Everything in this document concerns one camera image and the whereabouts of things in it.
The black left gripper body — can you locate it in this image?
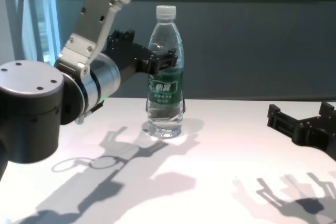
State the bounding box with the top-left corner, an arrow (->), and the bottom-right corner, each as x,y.
104,40 -> 153,86

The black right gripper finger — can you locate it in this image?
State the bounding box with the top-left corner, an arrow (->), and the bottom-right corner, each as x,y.
267,104 -> 300,141
319,102 -> 336,120

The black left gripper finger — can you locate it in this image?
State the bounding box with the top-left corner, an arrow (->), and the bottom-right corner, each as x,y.
109,28 -> 136,42
143,47 -> 179,75

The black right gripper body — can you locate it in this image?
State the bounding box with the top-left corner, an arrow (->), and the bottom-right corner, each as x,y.
292,115 -> 336,162

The clear water bottle green label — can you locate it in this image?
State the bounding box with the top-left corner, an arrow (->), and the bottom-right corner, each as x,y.
146,5 -> 184,138

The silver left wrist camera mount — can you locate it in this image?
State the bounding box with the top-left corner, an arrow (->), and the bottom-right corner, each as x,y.
54,0 -> 141,86

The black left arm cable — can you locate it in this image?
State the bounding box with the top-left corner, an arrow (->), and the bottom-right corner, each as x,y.
75,102 -> 104,125

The grey window frame glass strip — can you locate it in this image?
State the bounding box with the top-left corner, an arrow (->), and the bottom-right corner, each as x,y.
19,0 -> 62,65

